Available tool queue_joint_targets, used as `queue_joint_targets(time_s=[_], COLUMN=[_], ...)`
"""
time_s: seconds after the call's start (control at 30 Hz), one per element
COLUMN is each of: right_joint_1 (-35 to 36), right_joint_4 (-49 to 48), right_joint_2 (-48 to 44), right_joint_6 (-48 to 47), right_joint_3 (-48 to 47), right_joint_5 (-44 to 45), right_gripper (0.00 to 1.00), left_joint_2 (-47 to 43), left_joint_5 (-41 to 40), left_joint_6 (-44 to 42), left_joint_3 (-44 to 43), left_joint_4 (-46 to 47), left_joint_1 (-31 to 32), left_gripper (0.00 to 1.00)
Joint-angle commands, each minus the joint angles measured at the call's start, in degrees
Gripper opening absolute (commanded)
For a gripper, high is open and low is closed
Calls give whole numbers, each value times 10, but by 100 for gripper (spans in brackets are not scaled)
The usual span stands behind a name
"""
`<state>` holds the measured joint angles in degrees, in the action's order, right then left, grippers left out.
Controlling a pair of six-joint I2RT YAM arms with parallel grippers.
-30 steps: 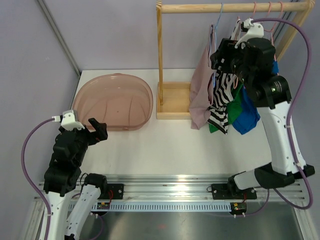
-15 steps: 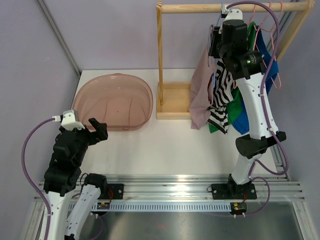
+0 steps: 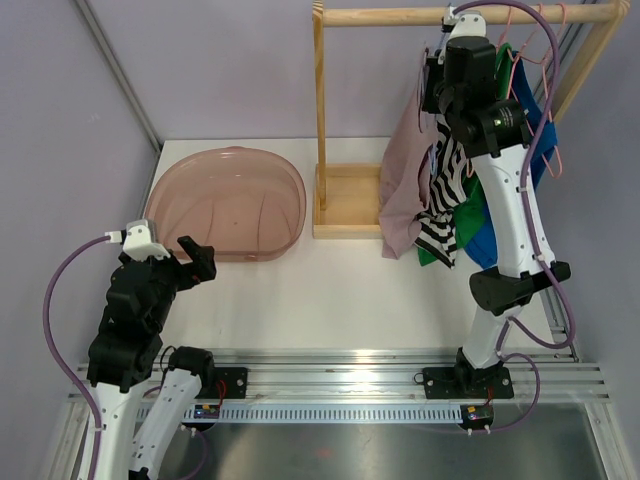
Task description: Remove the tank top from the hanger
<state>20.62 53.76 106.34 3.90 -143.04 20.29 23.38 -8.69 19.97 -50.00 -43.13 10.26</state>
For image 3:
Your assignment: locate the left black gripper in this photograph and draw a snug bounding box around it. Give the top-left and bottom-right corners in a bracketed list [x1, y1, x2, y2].
[139, 235, 216, 330]

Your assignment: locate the light blue wire hanger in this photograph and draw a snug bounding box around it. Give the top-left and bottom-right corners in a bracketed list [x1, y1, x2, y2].
[416, 5, 447, 176]

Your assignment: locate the pink tank top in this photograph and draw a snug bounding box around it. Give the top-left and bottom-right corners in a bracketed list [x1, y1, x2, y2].
[378, 53, 438, 260]

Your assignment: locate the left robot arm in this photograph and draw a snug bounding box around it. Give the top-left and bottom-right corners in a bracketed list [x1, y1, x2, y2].
[87, 236, 248, 479]

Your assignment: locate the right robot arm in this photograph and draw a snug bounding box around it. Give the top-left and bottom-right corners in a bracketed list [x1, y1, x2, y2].
[422, 36, 570, 400]

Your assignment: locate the pink hanger under striped top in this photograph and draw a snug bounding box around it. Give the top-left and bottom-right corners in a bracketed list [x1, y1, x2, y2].
[495, 7, 513, 99]

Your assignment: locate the pink hanger under green top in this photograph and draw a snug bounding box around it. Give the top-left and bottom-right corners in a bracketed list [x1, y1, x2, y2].
[503, 7, 543, 66]

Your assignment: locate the black white striped tank top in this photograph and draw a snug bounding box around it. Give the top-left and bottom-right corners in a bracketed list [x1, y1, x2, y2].
[414, 115, 467, 268]

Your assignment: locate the blue tank top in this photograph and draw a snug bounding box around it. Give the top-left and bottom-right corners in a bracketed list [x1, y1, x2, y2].
[455, 61, 558, 269]

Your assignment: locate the green tank top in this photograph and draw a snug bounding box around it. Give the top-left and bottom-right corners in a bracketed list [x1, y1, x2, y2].
[417, 42, 515, 267]

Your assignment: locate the pink hanger under blue top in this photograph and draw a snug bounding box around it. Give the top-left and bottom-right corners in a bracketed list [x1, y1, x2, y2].
[539, 2, 567, 178]

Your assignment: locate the pink plastic basin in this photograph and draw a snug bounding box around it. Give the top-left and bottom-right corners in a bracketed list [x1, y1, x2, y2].
[144, 146, 307, 262]

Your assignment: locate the wooden clothes rack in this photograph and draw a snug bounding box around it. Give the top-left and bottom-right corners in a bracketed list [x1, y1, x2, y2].
[312, 1, 631, 239]

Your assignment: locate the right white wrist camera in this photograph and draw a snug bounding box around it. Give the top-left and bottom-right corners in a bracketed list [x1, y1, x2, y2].
[438, 6, 486, 65]

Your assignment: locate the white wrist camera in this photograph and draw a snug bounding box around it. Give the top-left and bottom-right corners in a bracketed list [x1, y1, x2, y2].
[105, 218, 171, 262]
[438, 6, 486, 65]

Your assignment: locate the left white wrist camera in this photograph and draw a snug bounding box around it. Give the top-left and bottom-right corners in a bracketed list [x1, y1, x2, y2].
[105, 218, 171, 262]

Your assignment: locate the white slotted cable duct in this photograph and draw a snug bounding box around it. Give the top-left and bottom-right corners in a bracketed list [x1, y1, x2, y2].
[134, 403, 464, 425]

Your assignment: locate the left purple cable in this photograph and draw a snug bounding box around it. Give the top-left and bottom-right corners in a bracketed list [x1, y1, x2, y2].
[41, 237, 109, 480]

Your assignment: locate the left corner aluminium post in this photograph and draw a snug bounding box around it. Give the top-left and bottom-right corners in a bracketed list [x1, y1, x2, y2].
[72, 0, 163, 155]

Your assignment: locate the aluminium rail frame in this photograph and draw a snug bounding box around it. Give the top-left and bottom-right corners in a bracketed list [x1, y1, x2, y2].
[67, 347, 611, 404]

